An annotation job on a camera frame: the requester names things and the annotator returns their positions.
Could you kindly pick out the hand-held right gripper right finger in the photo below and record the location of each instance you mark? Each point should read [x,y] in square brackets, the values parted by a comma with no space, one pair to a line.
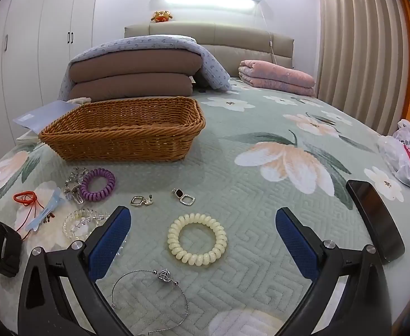
[296,243]

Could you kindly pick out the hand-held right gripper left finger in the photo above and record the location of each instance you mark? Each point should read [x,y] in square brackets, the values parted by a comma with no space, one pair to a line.
[108,245]

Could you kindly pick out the silver hair claw clip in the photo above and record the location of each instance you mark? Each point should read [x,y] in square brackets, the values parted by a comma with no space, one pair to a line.
[72,186]

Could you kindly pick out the brown wicker basket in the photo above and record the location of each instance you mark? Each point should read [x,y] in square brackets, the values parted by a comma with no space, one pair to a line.
[121,143]

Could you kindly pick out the green floral bedspread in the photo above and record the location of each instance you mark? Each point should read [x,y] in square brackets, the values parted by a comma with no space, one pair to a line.
[254,217]

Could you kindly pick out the white book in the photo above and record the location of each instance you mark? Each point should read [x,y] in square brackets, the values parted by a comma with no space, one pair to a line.
[26,136]

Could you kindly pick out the light blue hair clip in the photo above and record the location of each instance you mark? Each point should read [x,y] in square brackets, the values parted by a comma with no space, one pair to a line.
[51,204]

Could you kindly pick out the blue folder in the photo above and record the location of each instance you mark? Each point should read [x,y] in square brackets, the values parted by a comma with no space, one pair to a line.
[42,117]

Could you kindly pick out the black smartphone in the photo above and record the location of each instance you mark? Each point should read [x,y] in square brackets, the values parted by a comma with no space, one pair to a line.
[376,220]

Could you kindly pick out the silver earring with black stone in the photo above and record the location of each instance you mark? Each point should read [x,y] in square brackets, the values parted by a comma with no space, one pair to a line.
[185,200]

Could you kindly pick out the cream towel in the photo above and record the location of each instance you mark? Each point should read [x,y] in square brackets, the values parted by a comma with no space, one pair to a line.
[79,100]

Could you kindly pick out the white wardrobe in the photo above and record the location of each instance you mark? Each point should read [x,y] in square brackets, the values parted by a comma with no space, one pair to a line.
[44,49]

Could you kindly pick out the white and red plastic bag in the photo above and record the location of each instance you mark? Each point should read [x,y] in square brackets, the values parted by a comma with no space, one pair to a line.
[408,157]

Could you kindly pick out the brown folded quilt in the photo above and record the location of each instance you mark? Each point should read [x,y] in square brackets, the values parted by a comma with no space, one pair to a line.
[131,87]
[135,63]

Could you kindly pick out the pink folded blanket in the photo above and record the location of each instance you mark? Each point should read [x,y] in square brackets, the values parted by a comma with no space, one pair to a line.
[275,75]

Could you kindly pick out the brown pillows with blue blanket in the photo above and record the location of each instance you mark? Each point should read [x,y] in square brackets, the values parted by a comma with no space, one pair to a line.
[212,66]

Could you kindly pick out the beige pleated curtain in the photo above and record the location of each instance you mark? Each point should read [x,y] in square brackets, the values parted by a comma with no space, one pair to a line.
[359,49]

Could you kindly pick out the beige padded headboard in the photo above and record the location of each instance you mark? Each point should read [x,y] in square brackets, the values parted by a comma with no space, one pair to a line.
[240,45]

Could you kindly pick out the orange plush toy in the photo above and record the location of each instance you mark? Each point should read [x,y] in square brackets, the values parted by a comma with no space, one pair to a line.
[162,16]

